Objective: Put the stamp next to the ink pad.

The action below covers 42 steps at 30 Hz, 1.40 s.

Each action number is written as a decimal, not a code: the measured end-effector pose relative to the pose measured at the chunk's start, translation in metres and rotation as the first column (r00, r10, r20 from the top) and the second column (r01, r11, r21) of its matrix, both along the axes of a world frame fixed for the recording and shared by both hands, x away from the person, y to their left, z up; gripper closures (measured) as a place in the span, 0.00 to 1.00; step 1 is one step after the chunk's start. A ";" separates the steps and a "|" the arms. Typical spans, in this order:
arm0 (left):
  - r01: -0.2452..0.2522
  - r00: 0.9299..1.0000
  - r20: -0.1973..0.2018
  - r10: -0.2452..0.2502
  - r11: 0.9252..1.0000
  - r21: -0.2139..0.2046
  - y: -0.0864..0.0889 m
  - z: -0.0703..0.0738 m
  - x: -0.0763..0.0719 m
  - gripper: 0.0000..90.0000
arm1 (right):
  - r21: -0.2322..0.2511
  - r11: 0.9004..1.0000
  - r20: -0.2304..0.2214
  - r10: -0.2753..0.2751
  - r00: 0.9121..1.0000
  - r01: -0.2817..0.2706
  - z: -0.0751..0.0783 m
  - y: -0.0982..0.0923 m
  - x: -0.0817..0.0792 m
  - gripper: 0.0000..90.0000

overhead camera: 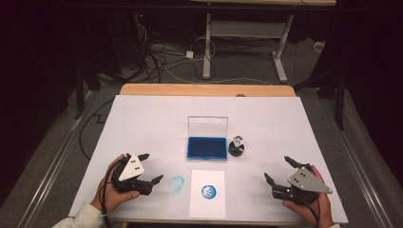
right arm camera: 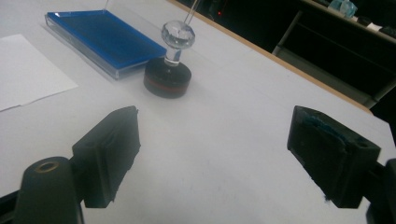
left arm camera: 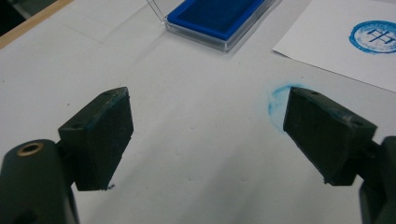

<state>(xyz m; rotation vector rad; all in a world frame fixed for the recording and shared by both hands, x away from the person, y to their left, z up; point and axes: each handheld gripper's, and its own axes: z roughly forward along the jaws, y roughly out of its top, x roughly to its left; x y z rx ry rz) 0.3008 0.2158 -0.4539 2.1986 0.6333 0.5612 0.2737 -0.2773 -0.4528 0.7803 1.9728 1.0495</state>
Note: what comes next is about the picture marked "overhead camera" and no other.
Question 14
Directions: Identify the white metal desk frame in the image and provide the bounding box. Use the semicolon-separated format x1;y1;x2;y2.
190;0;336;84

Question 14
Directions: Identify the wooden table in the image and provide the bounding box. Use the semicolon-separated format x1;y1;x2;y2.
119;83;297;98

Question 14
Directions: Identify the white paper sheet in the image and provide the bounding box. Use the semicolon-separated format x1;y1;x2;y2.
188;169;227;219

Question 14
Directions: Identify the hand-held gripper cable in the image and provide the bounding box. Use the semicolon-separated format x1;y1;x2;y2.
98;158;127;228
296;193;321;228

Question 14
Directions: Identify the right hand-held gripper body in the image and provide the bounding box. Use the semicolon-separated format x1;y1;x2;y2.
271;162;334;205

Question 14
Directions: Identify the tangle of black cables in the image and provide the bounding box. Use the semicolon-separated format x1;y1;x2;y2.
132;23;217;84

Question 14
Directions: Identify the white floor cable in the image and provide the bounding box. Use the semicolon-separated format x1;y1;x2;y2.
160;65;274;86

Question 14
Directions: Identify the person's right hand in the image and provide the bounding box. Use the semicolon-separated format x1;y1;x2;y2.
281;164;335;228

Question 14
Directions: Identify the right hand-held gripper cable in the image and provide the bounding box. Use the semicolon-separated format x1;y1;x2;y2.
296;193;321;228

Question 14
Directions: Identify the person's left hand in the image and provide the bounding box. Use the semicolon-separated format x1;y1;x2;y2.
90;154;141;214

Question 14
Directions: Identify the black round stamp cap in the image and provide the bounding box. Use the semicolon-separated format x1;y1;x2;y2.
228;141;245;158

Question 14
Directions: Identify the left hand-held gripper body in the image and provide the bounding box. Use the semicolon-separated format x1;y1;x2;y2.
111;153;153;196

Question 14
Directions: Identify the black floor cable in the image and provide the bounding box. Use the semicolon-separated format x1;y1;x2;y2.
78;98;115;161

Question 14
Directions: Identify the metal floor rail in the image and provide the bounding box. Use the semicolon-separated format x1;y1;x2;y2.
319;98;393;228
15;91;99;228

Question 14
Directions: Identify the blue ink pad clear lid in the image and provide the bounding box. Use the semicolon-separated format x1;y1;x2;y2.
186;115;229;161

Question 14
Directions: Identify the white table cover board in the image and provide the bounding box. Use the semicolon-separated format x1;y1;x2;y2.
68;94;349;224

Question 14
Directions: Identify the left hand-held gripper cable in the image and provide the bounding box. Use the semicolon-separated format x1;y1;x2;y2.
98;158;127;228

